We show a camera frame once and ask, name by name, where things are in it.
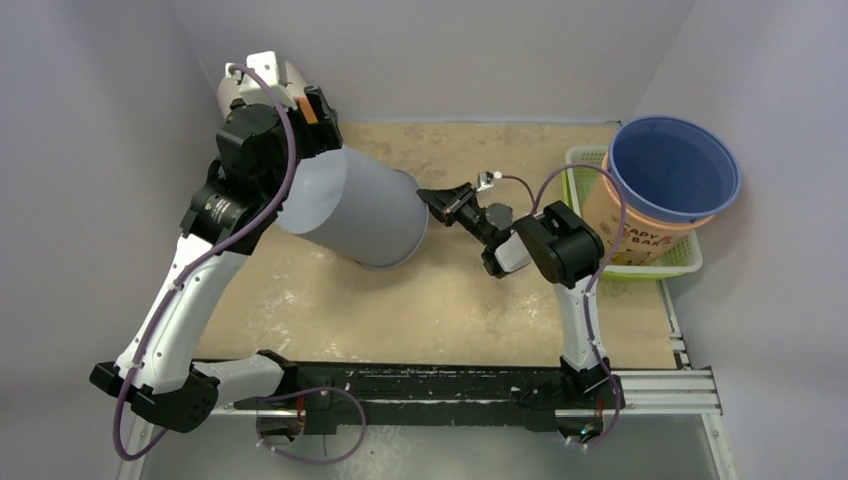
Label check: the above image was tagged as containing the large grey plastic bucket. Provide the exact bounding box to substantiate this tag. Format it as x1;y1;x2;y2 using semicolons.
276;146;429;270

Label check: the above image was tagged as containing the orange capybara bucket blue rim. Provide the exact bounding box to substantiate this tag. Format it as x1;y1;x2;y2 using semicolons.
580;116;742;266

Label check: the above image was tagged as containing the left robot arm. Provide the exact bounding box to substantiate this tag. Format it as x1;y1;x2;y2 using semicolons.
90;86;342;433

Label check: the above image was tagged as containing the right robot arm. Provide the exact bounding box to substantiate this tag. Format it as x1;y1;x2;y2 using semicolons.
417;183;610;407

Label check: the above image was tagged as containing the white mini drawer cabinet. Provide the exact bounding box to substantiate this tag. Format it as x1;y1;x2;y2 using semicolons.
217;62;317;123

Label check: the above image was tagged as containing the green white plastic basket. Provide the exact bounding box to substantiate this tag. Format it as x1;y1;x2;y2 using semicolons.
562;145;703;281

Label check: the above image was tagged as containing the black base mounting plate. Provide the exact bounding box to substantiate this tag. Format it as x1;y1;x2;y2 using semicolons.
232;361;624;436

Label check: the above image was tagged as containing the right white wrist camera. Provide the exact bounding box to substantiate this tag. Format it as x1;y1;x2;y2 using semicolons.
476;171;503;192

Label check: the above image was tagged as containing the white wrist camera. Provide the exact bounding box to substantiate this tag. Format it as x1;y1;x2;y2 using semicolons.
476;171;503;192
225;51;306;109

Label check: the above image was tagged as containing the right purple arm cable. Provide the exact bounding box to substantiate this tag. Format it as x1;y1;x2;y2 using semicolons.
500;163;629;399

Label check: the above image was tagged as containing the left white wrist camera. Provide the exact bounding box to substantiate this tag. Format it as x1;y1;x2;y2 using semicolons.
225;51;306;109

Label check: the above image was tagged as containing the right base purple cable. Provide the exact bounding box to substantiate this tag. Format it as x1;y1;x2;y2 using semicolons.
564;377;627;452

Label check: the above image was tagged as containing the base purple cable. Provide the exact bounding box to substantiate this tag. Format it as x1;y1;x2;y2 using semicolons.
564;377;627;452
254;385;368;466

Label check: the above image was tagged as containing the aluminium frame rail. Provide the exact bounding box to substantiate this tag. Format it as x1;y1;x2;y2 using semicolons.
115;280;740;479

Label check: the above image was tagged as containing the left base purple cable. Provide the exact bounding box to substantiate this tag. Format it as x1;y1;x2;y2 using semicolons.
254;385;368;466

